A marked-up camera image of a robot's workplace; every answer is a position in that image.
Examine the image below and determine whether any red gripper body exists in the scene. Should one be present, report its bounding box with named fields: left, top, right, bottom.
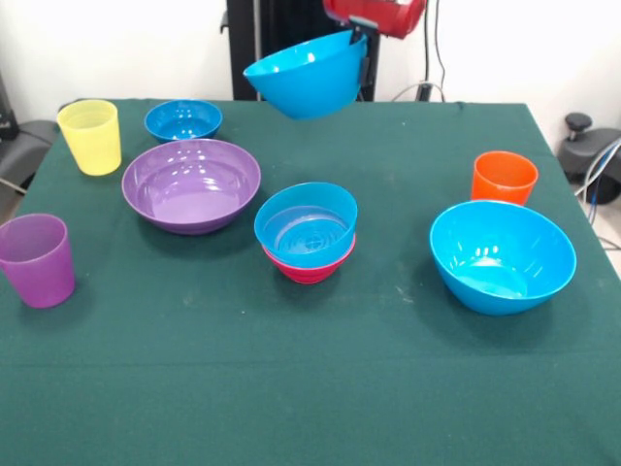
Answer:
left=322, top=0, right=427, bottom=42

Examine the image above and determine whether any large blue bowl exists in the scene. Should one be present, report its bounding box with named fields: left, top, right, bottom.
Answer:
left=428, top=199, right=578, bottom=317
left=242, top=31, right=370, bottom=121

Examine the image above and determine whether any translucent light blue bowl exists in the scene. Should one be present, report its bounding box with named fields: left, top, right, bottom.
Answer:
left=253, top=182, right=360, bottom=270

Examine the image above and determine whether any small dark blue bowl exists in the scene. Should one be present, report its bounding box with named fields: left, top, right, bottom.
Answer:
left=144, top=99, right=224, bottom=143

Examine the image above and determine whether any wide purple bowl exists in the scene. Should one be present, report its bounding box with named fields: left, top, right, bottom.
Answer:
left=120, top=138, right=263, bottom=237

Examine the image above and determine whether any small red bowl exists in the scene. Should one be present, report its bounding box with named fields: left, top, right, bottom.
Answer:
left=261, top=232, right=358, bottom=285

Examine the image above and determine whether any orange cup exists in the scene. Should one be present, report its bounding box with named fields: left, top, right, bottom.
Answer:
left=471, top=150, right=539, bottom=207

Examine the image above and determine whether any dark grey chair base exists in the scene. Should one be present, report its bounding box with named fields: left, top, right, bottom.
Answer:
left=557, top=112, right=621, bottom=205

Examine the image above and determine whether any yellow cup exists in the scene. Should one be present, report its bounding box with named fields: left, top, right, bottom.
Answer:
left=56, top=99, right=122, bottom=177

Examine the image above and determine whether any dark green tablecloth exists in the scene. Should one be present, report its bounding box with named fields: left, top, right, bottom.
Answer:
left=0, top=98, right=621, bottom=466

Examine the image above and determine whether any grey padded chair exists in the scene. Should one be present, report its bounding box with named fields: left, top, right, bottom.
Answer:
left=0, top=72, right=55, bottom=196

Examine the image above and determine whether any purple cup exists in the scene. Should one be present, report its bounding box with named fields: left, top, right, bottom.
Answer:
left=0, top=213, right=77, bottom=310

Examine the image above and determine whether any black wall cable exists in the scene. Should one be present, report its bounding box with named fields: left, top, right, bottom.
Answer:
left=390, top=0, right=448, bottom=103

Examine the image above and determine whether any bundle of light cables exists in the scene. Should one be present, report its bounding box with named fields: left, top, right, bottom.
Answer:
left=575, top=138, right=621, bottom=253

